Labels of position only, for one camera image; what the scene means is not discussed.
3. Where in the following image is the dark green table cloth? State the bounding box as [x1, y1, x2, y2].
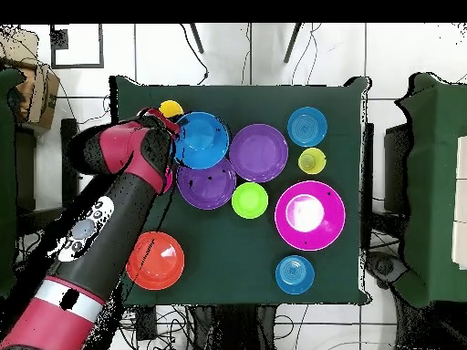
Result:
[109, 74, 373, 307]

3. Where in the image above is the purple bowl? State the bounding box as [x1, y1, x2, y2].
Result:
[228, 123, 290, 184]
[176, 158, 237, 211]

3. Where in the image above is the black tripod leg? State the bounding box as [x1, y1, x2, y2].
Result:
[283, 23, 303, 64]
[189, 23, 205, 55]

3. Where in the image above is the small green bowl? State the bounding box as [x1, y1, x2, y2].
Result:
[231, 181, 270, 221]

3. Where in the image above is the cardboard box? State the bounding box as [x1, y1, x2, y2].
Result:
[0, 27, 61, 130]

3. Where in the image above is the translucent blue small bowl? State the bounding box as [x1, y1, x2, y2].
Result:
[275, 254, 316, 295]
[286, 106, 328, 148]

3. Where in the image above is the orange bowl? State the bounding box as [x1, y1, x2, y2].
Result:
[125, 232, 186, 292]

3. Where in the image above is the translucent yellow cup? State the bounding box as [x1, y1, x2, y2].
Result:
[297, 147, 327, 176]

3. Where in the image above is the green cloth covered table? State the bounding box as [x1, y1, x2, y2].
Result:
[0, 67, 34, 304]
[393, 71, 467, 309]

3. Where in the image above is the large pink bowl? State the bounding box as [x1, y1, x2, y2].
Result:
[274, 180, 347, 252]

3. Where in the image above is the black floor cable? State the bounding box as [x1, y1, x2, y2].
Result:
[178, 23, 210, 86]

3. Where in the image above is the black metal frame stand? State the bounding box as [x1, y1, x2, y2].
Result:
[15, 118, 82, 249]

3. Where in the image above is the black square floor frame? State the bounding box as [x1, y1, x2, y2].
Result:
[49, 23, 105, 69]

